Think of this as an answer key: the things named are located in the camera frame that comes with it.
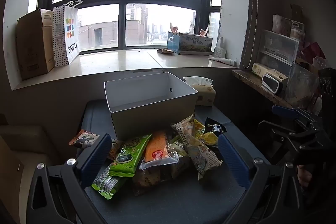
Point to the white spray bottle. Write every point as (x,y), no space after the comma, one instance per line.
(219,49)

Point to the dark brown snack packet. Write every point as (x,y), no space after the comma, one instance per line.
(155,179)

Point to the beige ottoman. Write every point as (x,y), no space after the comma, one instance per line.
(23,138)

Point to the small green snack packet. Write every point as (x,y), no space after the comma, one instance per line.
(107,184)

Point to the red gift box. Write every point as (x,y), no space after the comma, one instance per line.
(313,52)

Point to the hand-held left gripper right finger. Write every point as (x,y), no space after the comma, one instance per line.
(233,161)

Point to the white cardboard box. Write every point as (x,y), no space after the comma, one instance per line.
(157,113)

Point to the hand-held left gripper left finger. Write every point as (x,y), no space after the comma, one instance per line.
(95,158)

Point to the black snack packet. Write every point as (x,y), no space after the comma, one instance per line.
(216,126)

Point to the clear plastic drawer box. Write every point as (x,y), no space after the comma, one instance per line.
(278,48)

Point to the small brown flat packet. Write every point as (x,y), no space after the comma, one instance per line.
(165,51)

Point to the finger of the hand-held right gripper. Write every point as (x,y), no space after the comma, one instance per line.
(284,111)
(275,128)

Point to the brown stone shelf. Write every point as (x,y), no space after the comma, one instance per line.
(249,82)

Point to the long beige cartoon snack packet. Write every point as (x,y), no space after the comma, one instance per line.
(199,153)

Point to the brown ink-print snack packet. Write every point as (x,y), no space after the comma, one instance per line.
(84,138)

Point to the white rounded device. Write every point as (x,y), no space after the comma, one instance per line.
(273,82)

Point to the large green snack packet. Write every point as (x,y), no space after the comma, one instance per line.
(128,155)

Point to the bright yellow snack packet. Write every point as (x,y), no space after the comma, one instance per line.
(209,138)

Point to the white tube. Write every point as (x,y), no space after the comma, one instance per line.
(221,60)

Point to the clear plastic bag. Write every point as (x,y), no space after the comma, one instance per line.
(302,85)

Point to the green foil snack packet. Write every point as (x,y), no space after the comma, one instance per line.
(179,148)

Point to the small white carton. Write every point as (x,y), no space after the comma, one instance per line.
(261,69)

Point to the brown cardboard box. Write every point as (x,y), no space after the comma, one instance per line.
(32,48)

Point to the person's right hand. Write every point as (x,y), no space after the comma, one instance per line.
(304,175)

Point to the orange clear-edged snack packet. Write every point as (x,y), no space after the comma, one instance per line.
(157,148)

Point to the beige tissue pack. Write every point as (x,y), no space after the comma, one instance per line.
(206,94)

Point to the blue printed tissue box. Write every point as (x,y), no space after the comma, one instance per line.
(191,43)

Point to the round cake packet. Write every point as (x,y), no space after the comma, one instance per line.
(116,148)

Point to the dotted white paper bag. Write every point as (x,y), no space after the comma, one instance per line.
(65,37)

